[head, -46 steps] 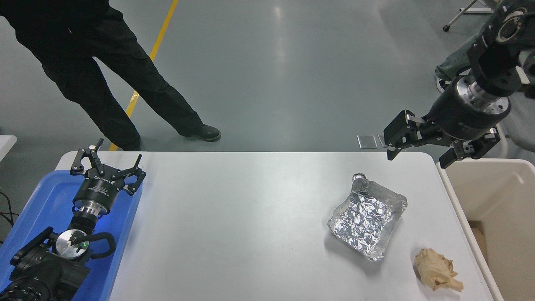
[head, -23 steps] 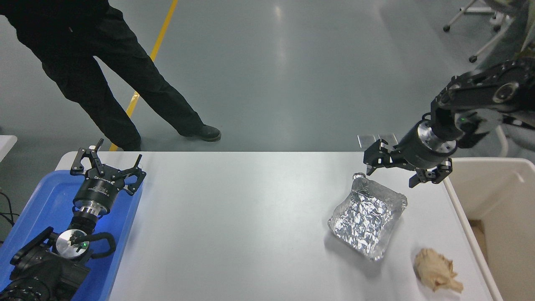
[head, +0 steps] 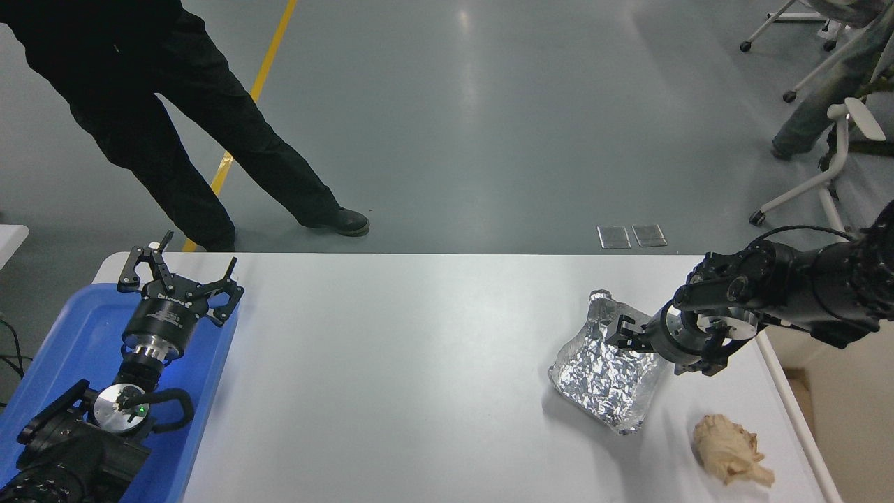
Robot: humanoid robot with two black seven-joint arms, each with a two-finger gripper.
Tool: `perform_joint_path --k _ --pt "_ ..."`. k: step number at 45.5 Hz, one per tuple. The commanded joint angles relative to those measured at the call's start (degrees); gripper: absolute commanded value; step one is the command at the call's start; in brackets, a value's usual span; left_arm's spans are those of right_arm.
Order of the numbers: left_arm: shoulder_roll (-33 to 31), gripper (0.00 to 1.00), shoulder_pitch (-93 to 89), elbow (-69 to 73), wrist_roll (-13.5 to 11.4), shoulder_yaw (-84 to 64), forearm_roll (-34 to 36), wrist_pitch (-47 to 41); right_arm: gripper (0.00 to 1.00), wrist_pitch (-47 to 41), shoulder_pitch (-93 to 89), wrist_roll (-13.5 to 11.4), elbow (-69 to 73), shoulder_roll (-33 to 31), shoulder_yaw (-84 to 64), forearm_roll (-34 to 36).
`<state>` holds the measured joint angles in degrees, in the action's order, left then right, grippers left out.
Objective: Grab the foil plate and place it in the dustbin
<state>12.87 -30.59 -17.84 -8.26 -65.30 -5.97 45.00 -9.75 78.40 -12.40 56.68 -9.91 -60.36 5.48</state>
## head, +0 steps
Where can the person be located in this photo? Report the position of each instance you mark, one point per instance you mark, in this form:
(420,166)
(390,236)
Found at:
(824,91)
(140,84)

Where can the blue plastic tray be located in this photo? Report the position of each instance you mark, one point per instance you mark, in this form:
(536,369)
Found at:
(77,328)

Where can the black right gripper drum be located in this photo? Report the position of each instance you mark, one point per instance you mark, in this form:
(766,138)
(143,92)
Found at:
(674,342)

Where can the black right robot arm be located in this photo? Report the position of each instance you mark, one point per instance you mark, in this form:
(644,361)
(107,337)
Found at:
(803,286)

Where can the crumpled tan paper ball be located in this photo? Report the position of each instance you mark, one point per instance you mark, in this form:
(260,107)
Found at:
(726,447)

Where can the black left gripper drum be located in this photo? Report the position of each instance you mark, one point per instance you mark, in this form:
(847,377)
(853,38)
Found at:
(164,317)

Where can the metal floor plate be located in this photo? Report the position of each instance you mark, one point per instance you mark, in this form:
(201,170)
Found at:
(614,237)
(649,235)

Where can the white office chair base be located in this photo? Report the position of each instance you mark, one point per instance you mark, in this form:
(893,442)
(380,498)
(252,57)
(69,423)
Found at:
(807,81)

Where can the foil plate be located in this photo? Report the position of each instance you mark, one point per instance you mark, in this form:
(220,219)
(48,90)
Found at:
(594,377)

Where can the large pale bin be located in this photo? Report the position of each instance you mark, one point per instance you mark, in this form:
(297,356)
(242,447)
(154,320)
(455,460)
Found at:
(852,447)

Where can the small white side table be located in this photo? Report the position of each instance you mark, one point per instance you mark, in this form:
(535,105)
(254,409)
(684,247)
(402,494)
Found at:
(10,244)

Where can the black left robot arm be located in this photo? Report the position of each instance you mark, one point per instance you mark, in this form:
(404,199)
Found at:
(66,454)

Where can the white-framed grey office chair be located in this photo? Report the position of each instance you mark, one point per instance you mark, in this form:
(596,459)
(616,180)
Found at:
(843,143)

